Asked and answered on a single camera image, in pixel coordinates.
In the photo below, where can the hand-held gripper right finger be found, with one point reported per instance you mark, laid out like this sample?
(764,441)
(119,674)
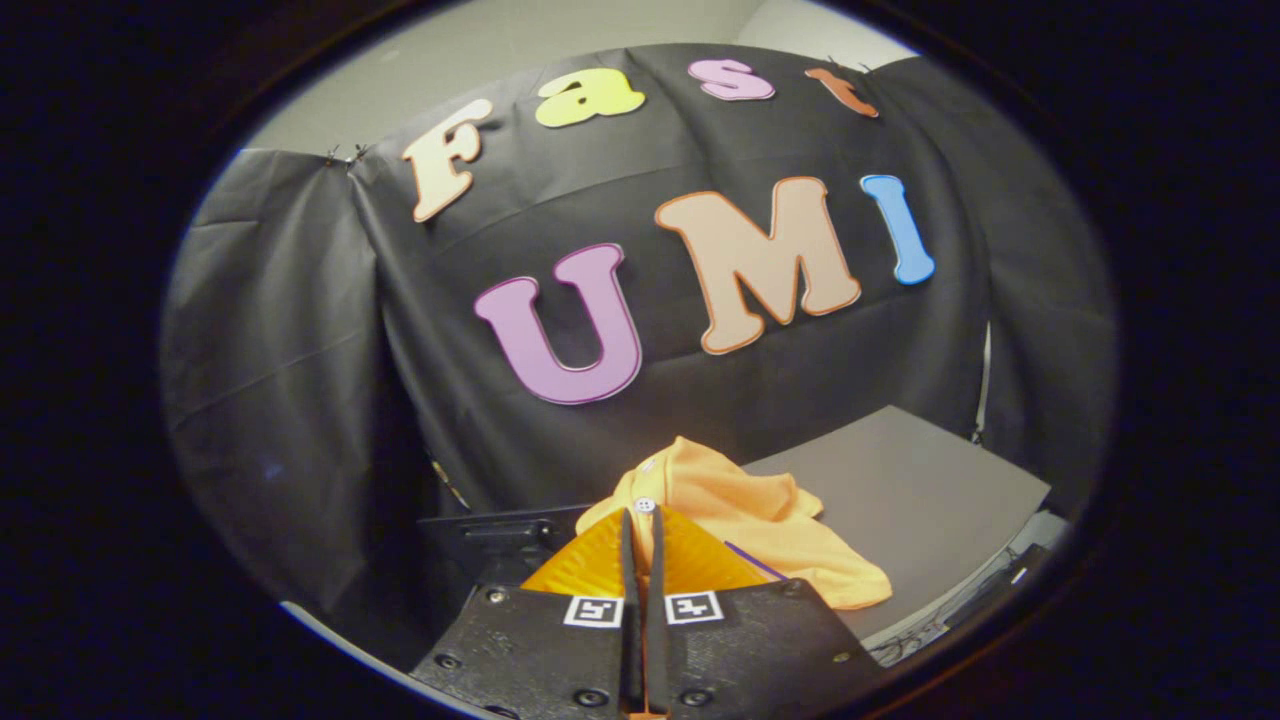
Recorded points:
(656,570)

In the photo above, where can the black backdrop cloth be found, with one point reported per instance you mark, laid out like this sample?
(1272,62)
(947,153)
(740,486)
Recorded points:
(330,330)

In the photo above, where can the beige cabinet with dark frame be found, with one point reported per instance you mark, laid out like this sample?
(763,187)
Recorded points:
(900,500)

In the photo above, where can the orange shirt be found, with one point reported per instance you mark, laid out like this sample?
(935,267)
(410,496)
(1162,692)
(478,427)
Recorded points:
(740,510)

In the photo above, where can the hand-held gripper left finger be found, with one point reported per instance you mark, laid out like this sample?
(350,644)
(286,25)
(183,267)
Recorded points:
(630,570)

